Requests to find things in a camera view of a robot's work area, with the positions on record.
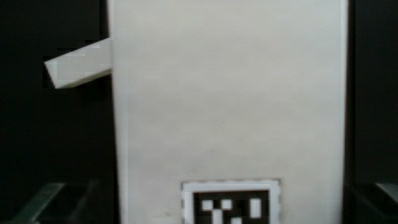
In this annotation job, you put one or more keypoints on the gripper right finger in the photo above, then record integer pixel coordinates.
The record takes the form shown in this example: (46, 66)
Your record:
(375, 210)

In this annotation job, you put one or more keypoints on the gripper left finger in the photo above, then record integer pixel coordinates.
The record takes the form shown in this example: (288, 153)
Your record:
(60, 205)

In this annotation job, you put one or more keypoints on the white cabinet door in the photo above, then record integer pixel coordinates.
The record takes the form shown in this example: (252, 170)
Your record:
(82, 65)

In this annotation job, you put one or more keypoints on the small white cabinet top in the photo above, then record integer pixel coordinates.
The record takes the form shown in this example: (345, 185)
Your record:
(229, 80)

